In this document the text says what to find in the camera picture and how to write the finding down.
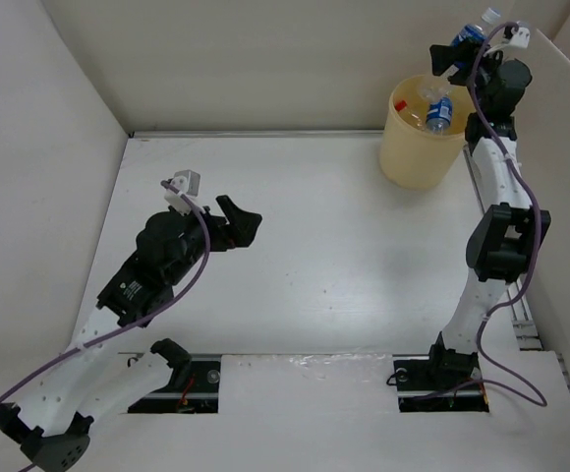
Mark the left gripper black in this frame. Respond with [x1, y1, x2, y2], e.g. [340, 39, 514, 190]
[166, 196, 261, 285]

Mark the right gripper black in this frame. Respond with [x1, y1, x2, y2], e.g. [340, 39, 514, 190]
[429, 35, 512, 113]

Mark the blue label bottle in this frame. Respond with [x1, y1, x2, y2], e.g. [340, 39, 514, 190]
[418, 7, 501, 103]
[426, 95, 453, 135]

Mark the red label plastic bottle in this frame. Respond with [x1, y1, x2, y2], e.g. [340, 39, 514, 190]
[394, 99, 425, 131]

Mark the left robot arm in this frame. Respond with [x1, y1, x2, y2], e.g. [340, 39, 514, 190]
[0, 196, 262, 471]

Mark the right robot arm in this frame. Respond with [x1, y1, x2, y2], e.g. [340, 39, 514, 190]
[394, 39, 551, 391]

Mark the yellow plastic bin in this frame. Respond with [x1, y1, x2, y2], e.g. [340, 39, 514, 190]
[379, 76, 474, 190]

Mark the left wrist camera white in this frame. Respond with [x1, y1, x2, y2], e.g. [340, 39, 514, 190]
[161, 170, 201, 215]

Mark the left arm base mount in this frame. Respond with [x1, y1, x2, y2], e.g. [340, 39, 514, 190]
[127, 354, 222, 415]

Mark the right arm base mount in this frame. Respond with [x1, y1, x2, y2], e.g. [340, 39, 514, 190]
[386, 355, 489, 413]

